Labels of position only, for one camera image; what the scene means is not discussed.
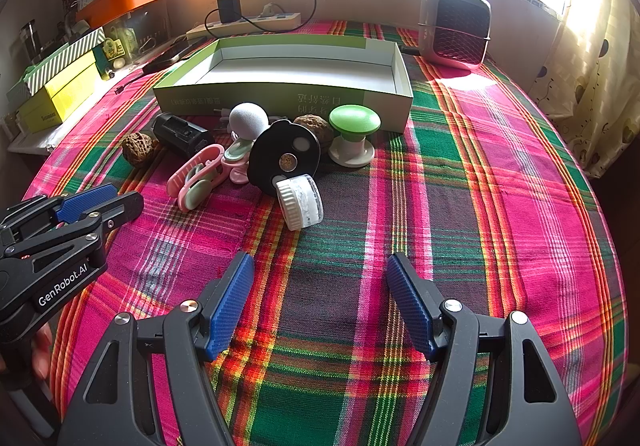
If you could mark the white plug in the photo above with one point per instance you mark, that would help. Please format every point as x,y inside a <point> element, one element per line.
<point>270,10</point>

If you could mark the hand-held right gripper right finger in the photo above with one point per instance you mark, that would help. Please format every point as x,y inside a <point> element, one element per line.
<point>410,306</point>

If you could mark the dark glass jar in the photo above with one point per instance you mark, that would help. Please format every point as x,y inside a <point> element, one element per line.
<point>30,43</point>

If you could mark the black flower-shaped disc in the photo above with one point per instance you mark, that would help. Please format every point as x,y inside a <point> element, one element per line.
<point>272,151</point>

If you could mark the yellow cardboard box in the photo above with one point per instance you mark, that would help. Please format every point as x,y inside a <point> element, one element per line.
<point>75,86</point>

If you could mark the green striped box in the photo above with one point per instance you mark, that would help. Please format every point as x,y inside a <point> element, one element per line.
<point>65,58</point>

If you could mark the white ball brush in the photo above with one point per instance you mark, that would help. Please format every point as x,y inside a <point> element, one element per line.
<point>248,118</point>

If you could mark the person's left hand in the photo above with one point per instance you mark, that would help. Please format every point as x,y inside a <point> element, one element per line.
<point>42,351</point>

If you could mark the cream power strip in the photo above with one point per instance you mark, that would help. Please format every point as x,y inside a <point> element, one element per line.
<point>270,22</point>

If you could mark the pink and green clip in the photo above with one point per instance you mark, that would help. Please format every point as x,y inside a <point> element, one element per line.
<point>197,158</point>
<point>235,153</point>

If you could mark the black power adapter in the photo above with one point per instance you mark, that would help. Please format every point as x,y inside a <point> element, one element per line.
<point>229,8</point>

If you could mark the green and white cardboard box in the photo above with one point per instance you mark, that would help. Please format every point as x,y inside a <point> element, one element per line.
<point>300,71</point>

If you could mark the green decorated tin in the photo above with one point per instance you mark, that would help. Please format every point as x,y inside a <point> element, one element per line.
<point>117,48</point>

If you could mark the small black box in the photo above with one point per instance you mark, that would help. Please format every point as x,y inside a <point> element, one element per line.
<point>410,51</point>

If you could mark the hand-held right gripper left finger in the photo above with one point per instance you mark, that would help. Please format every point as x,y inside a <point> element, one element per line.
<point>227,311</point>

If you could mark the white lidded jar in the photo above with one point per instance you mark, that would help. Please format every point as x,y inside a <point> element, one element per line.
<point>295,201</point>

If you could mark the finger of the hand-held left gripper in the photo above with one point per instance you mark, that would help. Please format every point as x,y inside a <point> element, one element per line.
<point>85,206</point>
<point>120,208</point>

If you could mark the black battery case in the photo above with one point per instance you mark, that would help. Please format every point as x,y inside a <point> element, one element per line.
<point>180,131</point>

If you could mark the green mushroom knob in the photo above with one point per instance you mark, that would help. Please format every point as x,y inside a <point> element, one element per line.
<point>354,118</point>

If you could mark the plaid blanket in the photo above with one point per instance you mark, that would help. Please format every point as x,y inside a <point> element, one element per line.
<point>500,226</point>

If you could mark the grey space heater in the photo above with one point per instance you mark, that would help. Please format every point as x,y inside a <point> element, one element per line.
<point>450,26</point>

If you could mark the brown walnut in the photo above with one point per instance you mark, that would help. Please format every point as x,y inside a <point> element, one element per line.
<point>140,151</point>
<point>315,128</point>

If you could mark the cream patterned curtain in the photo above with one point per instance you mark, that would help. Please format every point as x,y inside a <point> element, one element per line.
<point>590,76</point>

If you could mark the black flat device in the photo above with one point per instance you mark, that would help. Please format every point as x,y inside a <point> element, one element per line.
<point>172,55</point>

